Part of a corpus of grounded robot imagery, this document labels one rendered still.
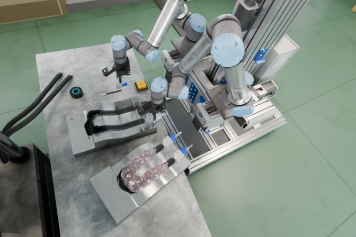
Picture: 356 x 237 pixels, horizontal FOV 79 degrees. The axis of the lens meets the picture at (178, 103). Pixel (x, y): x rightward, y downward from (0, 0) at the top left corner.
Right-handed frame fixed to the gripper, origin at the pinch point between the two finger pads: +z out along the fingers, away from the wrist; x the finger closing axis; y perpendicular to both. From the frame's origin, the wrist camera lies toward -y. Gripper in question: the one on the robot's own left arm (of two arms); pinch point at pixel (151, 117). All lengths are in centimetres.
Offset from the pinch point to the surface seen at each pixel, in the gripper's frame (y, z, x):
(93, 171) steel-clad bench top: -40.2, 10.4, -17.7
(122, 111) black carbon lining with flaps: -15.4, 2.6, 11.1
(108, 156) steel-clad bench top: -30.2, 10.4, -12.5
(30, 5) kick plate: -74, 70, 233
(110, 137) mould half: -26.3, -1.6, -6.0
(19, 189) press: -77, 12, -14
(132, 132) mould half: -13.5, 2.0, -5.5
